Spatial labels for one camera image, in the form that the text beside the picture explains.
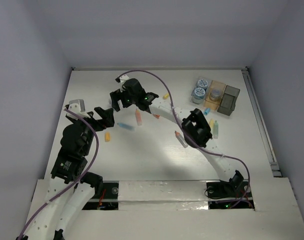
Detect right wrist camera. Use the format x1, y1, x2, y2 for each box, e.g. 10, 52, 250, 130
115, 74, 130, 85

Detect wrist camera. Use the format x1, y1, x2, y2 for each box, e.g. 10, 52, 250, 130
65, 99, 87, 116
115, 74, 130, 85

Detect yellow pencil-shaped highlighter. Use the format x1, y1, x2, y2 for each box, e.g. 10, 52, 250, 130
209, 118, 215, 130

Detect blue lid jar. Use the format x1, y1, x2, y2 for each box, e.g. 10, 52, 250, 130
196, 78, 209, 90
191, 87, 206, 104

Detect clear plastic bin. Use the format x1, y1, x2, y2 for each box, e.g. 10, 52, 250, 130
190, 77, 212, 105

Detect clear jar blue clips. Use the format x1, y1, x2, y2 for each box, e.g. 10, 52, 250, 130
209, 88, 222, 102

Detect amber plastic bin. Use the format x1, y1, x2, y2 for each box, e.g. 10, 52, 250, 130
204, 80, 227, 111

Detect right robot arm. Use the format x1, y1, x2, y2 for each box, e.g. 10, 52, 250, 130
110, 75, 248, 199

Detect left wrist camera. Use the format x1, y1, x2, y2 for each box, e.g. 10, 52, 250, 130
65, 99, 87, 116

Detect grey plastic bin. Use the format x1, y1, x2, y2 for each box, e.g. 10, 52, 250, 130
217, 85, 240, 116

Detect blue pencil-shaped highlighter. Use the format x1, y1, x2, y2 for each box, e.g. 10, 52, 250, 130
117, 122, 135, 131

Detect orange-yellow eraser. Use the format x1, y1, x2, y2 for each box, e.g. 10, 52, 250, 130
104, 132, 111, 142

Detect pink pencil-shaped highlighter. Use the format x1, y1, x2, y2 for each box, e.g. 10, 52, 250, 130
135, 108, 143, 126

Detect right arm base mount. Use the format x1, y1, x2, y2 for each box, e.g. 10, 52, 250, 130
204, 181, 255, 210

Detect yellow eraser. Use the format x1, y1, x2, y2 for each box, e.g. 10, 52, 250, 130
162, 93, 170, 100

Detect small blue eraser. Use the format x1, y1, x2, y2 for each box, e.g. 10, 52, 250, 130
203, 108, 211, 116

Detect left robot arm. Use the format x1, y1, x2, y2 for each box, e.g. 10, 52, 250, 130
17, 103, 115, 240

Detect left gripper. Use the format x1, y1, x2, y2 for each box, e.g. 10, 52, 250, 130
68, 106, 114, 154

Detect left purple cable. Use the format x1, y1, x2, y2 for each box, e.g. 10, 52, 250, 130
16, 108, 100, 240

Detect green pencil-shaped highlighter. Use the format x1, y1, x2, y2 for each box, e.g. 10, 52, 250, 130
213, 120, 219, 139

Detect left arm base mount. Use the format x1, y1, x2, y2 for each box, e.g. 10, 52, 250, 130
82, 181, 119, 211

